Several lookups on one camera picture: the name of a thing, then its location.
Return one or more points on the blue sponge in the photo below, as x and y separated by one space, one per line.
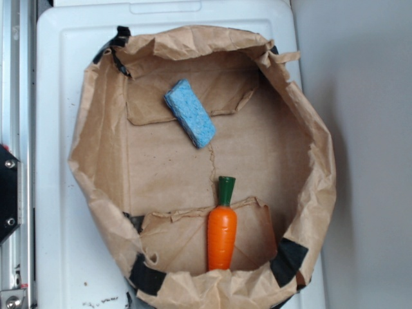
190 113

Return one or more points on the brown paper-lined bin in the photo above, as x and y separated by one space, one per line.
154 226

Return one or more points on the orange toy carrot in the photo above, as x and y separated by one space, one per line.
222 227

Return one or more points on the white plastic lid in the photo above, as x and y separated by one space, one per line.
260 145

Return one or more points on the black metal bracket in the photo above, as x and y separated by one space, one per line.
10 195

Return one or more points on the aluminium frame rail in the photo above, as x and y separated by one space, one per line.
18 25

